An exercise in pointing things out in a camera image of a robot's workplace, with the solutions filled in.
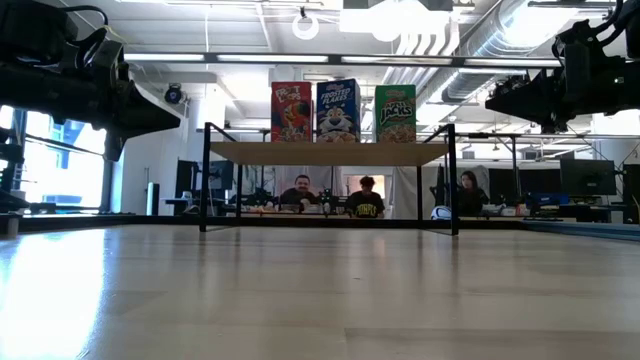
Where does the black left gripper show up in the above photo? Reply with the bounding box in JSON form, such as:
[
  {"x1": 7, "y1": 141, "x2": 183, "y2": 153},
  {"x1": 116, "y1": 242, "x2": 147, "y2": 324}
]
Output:
[{"x1": 0, "y1": 64, "x2": 182, "y2": 162}]

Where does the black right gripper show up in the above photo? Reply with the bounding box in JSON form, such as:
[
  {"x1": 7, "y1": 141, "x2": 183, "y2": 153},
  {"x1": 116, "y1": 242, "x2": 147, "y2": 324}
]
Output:
[{"x1": 485, "y1": 57, "x2": 640, "y2": 135}]

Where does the Apple Jacks cereal box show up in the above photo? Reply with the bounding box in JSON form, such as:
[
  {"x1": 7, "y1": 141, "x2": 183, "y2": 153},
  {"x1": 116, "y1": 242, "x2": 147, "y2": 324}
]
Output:
[{"x1": 374, "y1": 84, "x2": 418, "y2": 144}]

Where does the Froot Loops cereal box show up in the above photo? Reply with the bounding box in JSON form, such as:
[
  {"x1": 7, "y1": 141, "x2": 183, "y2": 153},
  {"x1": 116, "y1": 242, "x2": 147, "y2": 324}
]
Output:
[{"x1": 271, "y1": 81, "x2": 314, "y2": 144}]

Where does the Frosted Flakes cereal box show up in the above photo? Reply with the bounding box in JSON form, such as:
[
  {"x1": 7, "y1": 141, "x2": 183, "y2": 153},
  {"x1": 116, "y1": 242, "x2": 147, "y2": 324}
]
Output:
[{"x1": 316, "y1": 78, "x2": 362, "y2": 144}]

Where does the black monitor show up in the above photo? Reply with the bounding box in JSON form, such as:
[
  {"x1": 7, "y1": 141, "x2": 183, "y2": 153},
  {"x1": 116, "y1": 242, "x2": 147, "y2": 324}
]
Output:
[
  {"x1": 559, "y1": 158, "x2": 617, "y2": 197},
  {"x1": 622, "y1": 163, "x2": 640, "y2": 224},
  {"x1": 174, "y1": 159, "x2": 201, "y2": 200}
]

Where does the white tower device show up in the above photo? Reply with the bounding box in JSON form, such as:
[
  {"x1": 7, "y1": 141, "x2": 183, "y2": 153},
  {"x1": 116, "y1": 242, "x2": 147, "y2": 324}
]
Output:
[{"x1": 146, "y1": 182, "x2": 161, "y2": 216}]

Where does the blue table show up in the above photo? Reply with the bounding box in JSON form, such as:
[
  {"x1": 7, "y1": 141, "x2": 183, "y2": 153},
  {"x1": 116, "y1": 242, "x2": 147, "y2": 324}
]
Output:
[{"x1": 523, "y1": 193, "x2": 571, "y2": 207}]

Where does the window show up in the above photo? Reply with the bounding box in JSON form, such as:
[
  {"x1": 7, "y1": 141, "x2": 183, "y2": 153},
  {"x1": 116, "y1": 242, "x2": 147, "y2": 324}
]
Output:
[{"x1": 0, "y1": 107, "x2": 109, "y2": 211}]

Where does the person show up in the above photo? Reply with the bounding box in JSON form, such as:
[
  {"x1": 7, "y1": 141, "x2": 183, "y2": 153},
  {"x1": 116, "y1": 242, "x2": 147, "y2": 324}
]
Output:
[
  {"x1": 457, "y1": 169, "x2": 491, "y2": 217},
  {"x1": 277, "y1": 173, "x2": 321, "y2": 214},
  {"x1": 344, "y1": 174, "x2": 387, "y2": 220}
]

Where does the linear ceiling light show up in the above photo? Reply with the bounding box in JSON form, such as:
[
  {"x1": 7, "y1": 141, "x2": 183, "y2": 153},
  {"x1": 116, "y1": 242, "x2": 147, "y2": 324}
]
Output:
[{"x1": 124, "y1": 51, "x2": 564, "y2": 70}]

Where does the black equipment rack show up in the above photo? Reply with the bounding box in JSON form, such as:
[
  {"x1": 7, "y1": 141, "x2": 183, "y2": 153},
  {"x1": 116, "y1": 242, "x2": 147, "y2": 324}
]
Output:
[{"x1": 0, "y1": 127, "x2": 56, "y2": 215}]

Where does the white ceiling light panel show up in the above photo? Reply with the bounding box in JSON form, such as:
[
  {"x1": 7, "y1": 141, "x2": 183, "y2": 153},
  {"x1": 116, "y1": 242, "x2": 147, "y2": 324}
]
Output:
[{"x1": 339, "y1": 0, "x2": 454, "y2": 44}]

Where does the black ceiling camera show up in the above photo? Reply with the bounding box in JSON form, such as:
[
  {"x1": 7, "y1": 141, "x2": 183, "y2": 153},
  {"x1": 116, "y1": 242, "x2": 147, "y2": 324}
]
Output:
[{"x1": 163, "y1": 82, "x2": 191, "y2": 107}]

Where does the silver air duct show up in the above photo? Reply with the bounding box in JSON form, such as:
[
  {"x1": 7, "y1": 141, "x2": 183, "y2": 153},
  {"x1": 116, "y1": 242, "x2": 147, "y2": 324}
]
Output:
[{"x1": 442, "y1": 0, "x2": 566, "y2": 104}]

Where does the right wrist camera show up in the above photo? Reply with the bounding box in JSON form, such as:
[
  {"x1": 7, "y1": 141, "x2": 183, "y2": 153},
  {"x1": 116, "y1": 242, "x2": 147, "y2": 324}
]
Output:
[{"x1": 552, "y1": 29, "x2": 599, "y2": 76}]

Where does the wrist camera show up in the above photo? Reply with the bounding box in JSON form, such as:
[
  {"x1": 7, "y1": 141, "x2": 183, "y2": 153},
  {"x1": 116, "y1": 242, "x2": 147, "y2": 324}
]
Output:
[
  {"x1": 552, "y1": 29, "x2": 599, "y2": 76},
  {"x1": 89, "y1": 38, "x2": 126, "y2": 84}
]

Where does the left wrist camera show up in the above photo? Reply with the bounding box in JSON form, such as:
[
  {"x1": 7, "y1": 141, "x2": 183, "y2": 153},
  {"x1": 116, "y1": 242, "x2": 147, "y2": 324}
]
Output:
[{"x1": 89, "y1": 38, "x2": 126, "y2": 84}]

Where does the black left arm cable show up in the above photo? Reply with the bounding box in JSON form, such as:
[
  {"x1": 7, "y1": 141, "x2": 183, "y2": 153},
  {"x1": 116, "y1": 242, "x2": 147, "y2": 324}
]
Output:
[{"x1": 59, "y1": 3, "x2": 110, "y2": 51}]

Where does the grey metal bracket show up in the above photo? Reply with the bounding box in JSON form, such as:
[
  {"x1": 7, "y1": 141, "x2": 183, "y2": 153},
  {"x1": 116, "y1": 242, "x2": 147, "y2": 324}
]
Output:
[{"x1": 0, "y1": 213, "x2": 21, "y2": 239}]

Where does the white ring lamp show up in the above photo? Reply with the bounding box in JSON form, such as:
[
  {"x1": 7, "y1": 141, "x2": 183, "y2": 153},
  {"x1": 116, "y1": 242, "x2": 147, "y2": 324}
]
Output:
[{"x1": 292, "y1": 12, "x2": 320, "y2": 41}]

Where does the wooden shelf with black frame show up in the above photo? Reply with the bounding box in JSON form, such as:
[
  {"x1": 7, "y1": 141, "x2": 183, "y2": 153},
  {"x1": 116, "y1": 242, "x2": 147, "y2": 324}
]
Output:
[{"x1": 198, "y1": 121, "x2": 460, "y2": 237}]

